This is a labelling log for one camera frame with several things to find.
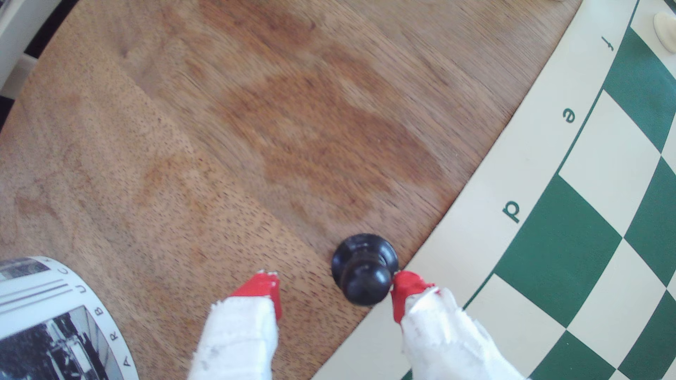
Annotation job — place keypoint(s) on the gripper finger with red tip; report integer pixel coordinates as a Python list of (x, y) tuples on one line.
[(443, 338), (237, 338)]

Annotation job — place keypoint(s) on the black chess pawn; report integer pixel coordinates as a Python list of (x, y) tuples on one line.
[(364, 272)]

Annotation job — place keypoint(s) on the green and cream chess mat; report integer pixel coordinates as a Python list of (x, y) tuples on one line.
[(528, 158)]

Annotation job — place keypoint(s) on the white chess pawn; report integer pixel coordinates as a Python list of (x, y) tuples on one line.
[(666, 31)]

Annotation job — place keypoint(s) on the skyline print mug with tea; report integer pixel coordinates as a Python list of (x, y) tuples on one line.
[(58, 327)]

